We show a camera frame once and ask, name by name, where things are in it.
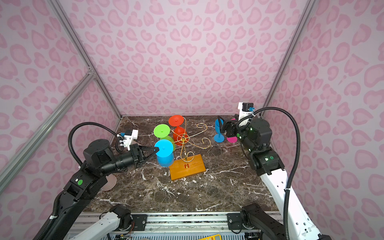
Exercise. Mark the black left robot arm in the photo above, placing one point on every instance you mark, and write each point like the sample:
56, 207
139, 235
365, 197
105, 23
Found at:
85, 184

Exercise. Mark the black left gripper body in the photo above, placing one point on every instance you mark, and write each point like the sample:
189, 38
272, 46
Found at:
138, 162

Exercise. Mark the gold wire glass rack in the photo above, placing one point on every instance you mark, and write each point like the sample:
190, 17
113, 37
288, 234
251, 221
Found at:
190, 163

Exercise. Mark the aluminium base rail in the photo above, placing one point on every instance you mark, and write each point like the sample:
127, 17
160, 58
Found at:
173, 226

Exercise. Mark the magenta wine glass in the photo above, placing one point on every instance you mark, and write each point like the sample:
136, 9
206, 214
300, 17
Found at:
232, 132

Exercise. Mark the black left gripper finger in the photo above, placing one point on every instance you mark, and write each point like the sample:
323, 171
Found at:
146, 158
144, 148

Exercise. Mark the yellow plastic object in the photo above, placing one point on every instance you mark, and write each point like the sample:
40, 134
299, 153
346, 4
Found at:
214, 237

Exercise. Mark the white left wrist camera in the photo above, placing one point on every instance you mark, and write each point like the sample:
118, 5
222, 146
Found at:
125, 140

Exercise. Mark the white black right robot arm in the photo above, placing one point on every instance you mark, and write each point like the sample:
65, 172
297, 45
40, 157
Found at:
255, 137

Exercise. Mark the pink pen cup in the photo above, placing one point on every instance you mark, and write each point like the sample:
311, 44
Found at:
111, 182

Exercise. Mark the blue wine glass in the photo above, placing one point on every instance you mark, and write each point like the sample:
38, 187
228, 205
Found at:
219, 137
165, 155

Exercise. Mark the green wine glass back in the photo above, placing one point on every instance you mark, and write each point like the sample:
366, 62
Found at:
163, 132

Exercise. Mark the blue wine glass front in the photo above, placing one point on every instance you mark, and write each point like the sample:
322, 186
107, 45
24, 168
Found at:
165, 155

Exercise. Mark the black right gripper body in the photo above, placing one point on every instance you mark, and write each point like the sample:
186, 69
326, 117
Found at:
234, 130

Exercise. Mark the red wine glass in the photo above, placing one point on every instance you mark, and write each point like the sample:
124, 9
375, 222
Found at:
177, 121

